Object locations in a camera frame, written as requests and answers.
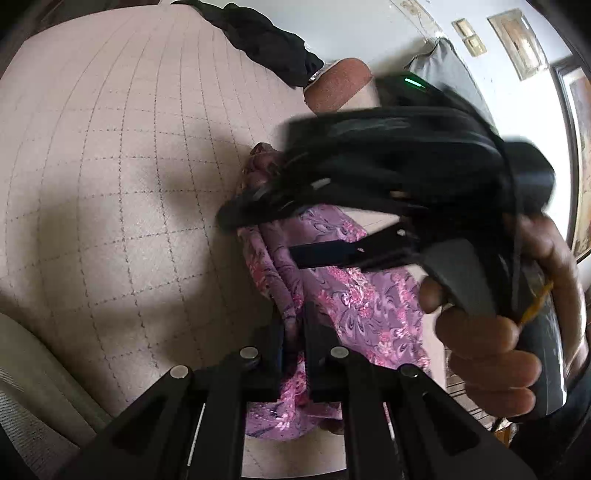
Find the purple floral long-sleeve shirt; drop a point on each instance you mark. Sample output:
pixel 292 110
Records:
pixel 369 300

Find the brown padded bolster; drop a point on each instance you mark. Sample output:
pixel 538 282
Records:
pixel 339 85

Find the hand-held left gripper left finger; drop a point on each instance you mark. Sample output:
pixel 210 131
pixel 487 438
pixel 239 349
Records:
pixel 221 406

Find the rectangular wall panel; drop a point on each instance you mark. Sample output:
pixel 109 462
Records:
pixel 519 44

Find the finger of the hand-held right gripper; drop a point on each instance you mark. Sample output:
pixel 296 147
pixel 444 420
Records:
pixel 351 251
pixel 268 203

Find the pink quilted bed mat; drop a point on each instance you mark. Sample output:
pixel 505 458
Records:
pixel 115 184

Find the beige wall switch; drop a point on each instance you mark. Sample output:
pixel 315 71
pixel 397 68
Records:
pixel 475 46
pixel 461 27

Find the person's right hand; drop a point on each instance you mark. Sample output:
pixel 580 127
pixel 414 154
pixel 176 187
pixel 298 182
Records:
pixel 485 355

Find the black cloth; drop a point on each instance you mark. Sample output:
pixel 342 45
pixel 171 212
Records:
pixel 263 37

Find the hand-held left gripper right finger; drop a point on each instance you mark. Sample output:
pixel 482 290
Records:
pixel 369 406

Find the grey pillow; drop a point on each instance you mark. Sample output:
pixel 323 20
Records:
pixel 443 78

